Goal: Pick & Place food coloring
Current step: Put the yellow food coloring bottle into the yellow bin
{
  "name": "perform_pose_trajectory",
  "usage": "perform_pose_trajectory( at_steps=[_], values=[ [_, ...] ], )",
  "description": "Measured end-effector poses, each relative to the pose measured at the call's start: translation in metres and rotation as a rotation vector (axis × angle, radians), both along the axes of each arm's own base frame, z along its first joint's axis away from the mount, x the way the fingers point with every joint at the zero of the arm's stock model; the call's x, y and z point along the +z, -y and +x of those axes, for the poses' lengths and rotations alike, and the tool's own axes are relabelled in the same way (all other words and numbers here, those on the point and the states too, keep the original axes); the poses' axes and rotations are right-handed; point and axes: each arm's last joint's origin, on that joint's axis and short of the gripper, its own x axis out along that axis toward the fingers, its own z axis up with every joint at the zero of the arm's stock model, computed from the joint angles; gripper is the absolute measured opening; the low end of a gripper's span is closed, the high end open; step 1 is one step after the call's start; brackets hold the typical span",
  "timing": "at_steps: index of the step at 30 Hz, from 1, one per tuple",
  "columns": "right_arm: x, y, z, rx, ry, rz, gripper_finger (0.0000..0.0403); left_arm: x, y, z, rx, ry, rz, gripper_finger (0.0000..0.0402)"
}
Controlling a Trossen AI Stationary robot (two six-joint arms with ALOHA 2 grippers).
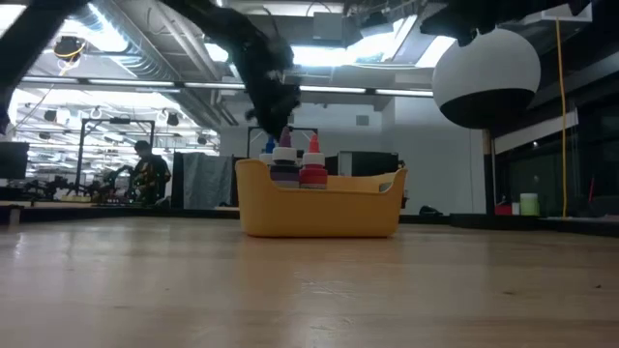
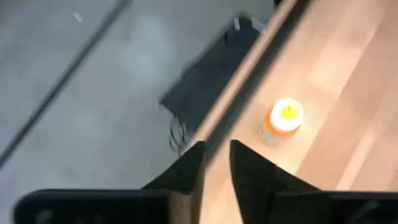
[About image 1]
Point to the black monitor back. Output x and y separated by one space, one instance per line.
367 162

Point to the person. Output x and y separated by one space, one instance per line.
150 174

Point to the grey wall box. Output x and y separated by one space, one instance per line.
362 120

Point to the long linear ceiling light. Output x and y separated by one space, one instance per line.
348 90

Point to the white globe table lamp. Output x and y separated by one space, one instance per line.
483 72

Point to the yellow plastic tray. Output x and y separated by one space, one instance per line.
319 212

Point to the large dark maroon coloring bottle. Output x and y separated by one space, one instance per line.
284 171

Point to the background black robot arm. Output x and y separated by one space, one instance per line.
113 175

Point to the black aluminium table frame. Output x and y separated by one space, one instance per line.
203 213

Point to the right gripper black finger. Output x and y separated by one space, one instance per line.
459 26
459 14

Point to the black gantry frame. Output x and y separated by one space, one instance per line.
119 121
304 128

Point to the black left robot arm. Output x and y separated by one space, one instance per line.
29 38

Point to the black ceiling device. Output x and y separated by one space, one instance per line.
70 48

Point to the grey curtain panel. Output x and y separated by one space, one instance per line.
203 179

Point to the green cup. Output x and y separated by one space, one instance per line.
529 205

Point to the black frame clamp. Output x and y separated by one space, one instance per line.
429 211

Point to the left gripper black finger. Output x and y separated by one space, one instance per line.
272 121
292 112

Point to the red box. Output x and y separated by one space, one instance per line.
504 210

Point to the large red food coloring bottle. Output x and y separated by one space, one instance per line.
313 176

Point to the black computer monitor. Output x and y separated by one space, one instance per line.
12 159

